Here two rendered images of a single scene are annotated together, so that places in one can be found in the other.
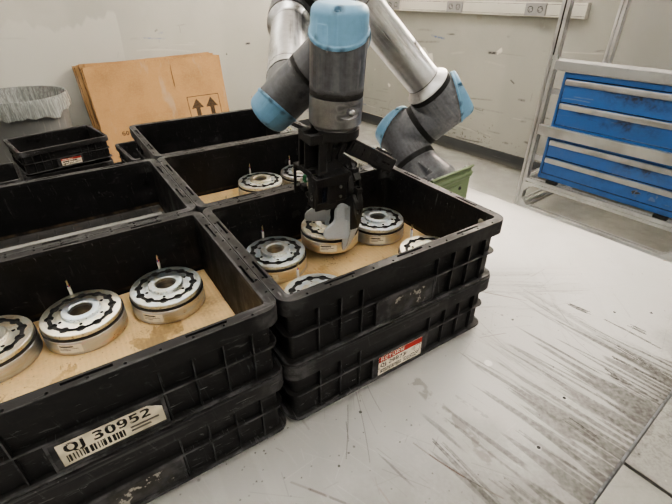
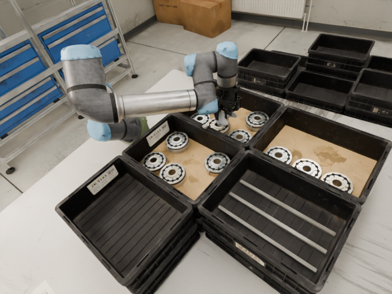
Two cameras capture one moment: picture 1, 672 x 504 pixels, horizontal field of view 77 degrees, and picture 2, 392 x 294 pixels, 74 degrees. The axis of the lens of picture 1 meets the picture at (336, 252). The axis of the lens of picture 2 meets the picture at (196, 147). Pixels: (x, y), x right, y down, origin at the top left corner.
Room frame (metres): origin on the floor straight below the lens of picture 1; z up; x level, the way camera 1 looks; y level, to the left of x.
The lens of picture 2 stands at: (0.90, 0.82, 1.66)
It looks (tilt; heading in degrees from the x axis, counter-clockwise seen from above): 47 degrees down; 262
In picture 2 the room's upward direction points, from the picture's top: 11 degrees counter-clockwise
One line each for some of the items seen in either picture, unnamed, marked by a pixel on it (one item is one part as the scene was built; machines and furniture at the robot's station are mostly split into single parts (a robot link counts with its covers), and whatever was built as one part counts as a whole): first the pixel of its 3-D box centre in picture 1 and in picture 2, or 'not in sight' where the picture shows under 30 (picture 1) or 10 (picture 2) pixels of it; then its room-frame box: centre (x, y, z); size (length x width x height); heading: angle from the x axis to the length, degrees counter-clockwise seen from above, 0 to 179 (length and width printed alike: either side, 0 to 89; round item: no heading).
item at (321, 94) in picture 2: not in sight; (315, 105); (-0.24, -0.47, 0.31); 0.40 x 0.30 x 0.34; 129
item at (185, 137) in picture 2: not in sight; (177, 140); (0.86, 0.01, 0.86); 0.10 x 0.10 x 0.01
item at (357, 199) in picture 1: (350, 202); not in sight; (0.61, -0.02, 0.95); 0.05 x 0.02 x 0.09; 32
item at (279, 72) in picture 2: not in sight; (266, 86); (0.02, -0.78, 0.37); 0.40 x 0.30 x 0.45; 128
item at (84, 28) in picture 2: not in sight; (86, 46); (1.40, -1.88, 0.60); 0.72 x 0.03 x 0.56; 39
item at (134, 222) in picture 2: (223, 150); (126, 216); (1.12, 0.30, 0.87); 0.40 x 0.30 x 0.11; 123
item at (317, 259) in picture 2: (65, 237); (273, 215); (0.65, 0.47, 0.87); 0.40 x 0.30 x 0.11; 123
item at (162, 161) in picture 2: (301, 171); (153, 161); (0.98, 0.08, 0.86); 0.10 x 0.10 x 0.01
